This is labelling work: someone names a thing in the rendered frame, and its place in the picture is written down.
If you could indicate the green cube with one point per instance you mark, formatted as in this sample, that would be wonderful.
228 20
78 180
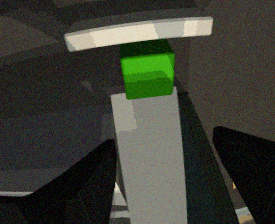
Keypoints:
147 68

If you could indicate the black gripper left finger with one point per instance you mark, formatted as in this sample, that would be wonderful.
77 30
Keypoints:
81 195

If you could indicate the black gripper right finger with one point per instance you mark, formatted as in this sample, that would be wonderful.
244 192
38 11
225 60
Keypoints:
250 162

